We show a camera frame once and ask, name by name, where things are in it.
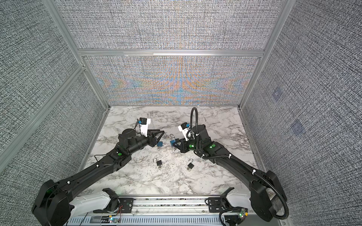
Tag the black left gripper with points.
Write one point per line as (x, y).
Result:
(152, 139)

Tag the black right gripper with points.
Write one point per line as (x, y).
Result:
(182, 147)

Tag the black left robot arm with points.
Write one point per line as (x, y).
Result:
(52, 205)

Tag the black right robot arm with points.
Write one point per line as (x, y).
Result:
(267, 197)

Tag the black padlock bottom right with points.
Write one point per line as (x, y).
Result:
(190, 165)

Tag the black padlock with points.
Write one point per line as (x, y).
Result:
(190, 165)
(158, 163)

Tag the black padlock bottom left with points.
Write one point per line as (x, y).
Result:
(158, 163)

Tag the green circuit board right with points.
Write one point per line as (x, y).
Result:
(242, 213)

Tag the green circuit board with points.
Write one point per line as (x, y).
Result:
(114, 219)
(242, 213)

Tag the green circuit board left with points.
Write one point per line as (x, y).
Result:
(114, 219)

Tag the aluminium front rail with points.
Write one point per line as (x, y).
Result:
(176, 211)

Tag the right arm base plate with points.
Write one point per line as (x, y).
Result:
(217, 204)

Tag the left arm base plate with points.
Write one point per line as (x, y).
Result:
(119, 205)

